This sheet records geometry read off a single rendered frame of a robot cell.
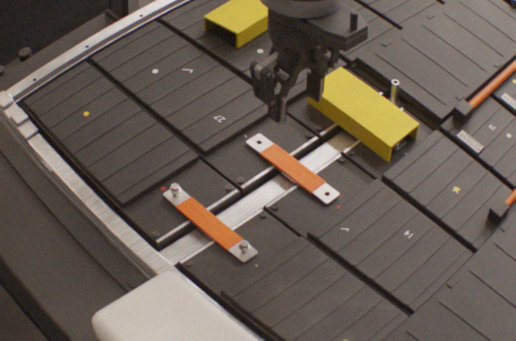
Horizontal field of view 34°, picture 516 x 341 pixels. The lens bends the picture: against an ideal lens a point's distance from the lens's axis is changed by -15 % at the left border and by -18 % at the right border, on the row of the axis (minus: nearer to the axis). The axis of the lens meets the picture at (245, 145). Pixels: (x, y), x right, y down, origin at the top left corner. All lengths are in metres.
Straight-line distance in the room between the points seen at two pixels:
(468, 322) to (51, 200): 0.55
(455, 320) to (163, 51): 0.66
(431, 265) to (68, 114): 0.57
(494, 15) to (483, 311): 0.69
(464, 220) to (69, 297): 0.55
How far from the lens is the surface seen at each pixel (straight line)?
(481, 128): 1.40
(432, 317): 1.14
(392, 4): 1.62
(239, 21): 1.48
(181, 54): 1.47
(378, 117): 1.35
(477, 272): 1.20
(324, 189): 1.28
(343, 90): 1.39
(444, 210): 1.27
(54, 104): 1.42
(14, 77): 1.69
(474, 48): 1.55
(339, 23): 1.08
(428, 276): 1.19
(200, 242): 1.24
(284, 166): 1.30
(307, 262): 1.19
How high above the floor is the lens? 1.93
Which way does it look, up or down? 44 degrees down
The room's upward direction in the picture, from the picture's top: 1 degrees clockwise
